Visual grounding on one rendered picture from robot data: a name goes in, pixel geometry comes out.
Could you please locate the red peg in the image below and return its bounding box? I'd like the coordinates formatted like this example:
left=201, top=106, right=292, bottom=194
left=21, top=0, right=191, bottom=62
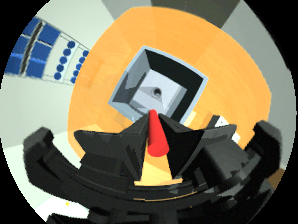
left=148, top=109, right=169, bottom=157

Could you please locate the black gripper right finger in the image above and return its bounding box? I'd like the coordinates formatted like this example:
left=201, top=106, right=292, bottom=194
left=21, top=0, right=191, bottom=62
left=158, top=113, right=238, bottom=181

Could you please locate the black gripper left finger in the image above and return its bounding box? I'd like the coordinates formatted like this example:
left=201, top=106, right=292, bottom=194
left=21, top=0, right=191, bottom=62
left=73, top=113, right=149, bottom=181

